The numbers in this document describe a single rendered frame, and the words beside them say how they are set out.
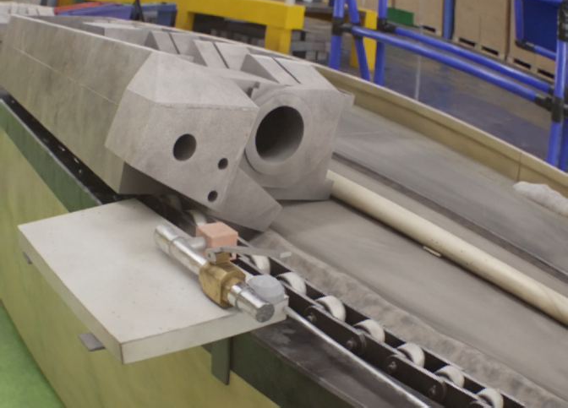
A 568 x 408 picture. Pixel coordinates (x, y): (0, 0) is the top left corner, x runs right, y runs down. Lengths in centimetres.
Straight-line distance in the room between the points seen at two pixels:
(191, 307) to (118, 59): 42
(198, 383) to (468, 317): 35
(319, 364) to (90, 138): 52
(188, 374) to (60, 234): 24
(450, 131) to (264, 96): 66
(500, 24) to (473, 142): 953
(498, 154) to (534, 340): 72
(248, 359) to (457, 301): 29
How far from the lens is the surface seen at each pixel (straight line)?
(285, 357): 72
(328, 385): 69
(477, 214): 123
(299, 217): 110
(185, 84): 89
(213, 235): 82
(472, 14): 1141
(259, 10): 616
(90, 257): 82
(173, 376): 95
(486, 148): 153
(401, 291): 93
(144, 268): 80
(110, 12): 276
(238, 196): 98
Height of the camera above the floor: 116
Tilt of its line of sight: 21 degrees down
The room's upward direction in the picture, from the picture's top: 7 degrees clockwise
